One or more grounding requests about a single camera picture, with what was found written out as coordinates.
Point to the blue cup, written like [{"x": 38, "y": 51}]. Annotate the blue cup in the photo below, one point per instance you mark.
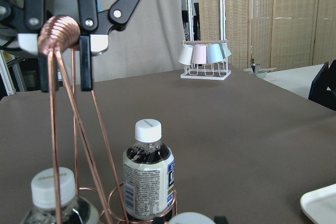
[{"x": 214, "y": 53}]

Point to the tea bottle dark liquid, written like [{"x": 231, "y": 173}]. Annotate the tea bottle dark liquid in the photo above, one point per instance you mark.
[{"x": 191, "y": 218}]

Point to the white cup rack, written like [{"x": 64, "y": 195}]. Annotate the white cup rack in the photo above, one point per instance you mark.
[{"x": 208, "y": 71}]

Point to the green cup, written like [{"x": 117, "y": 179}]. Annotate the green cup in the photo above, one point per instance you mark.
[{"x": 225, "y": 50}]

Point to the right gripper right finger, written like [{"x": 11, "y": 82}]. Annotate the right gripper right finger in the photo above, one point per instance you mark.
[{"x": 220, "y": 220}]

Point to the white cup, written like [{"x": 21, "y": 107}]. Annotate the white cup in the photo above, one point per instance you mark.
[{"x": 185, "y": 56}]

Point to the cream rabbit tray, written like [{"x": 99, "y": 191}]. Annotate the cream rabbit tray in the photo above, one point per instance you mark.
[{"x": 319, "y": 205}]

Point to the pink cup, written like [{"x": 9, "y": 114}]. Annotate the pink cup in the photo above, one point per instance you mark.
[{"x": 199, "y": 55}]

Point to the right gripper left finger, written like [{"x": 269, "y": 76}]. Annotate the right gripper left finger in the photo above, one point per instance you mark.
[{"x": 159, "y": 220}]

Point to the copper wire bottle basket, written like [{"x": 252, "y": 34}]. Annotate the copper wire bottle basket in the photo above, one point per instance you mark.
[{"x": 58, "y": 41}]

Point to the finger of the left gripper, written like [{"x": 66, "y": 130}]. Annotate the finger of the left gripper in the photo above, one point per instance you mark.
[
  {"x": 27, "y": 22},
  {"x": 95, "y": 27}
]

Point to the black equipment case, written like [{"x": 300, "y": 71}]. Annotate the black equipment case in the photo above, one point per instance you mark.
[{"x": 322, "y": 89}]

